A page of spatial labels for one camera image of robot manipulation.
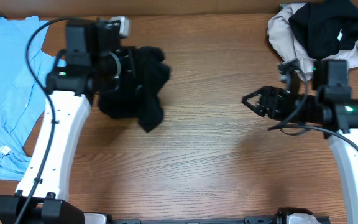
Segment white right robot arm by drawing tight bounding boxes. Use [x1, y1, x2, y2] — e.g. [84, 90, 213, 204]
[242, 60, 358, 223]

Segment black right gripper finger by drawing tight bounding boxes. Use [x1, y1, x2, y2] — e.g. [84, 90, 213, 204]
[242, 96, 265, 117]
[242, 86, 270, 100]

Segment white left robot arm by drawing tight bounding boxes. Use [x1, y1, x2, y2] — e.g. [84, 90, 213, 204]
[0, 16, 136, 224]

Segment beige garment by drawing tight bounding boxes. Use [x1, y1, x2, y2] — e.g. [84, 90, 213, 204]
[267, 3, 358, 80]

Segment light blue t-shirt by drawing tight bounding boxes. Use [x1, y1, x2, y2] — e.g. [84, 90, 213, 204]
[0, 16, 54, 181]

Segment black folded garment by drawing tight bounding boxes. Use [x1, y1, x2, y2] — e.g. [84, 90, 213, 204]
[289, 0, 358, 60]

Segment black shirt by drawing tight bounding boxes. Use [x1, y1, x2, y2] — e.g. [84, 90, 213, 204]
[98, 47, 170, 133]

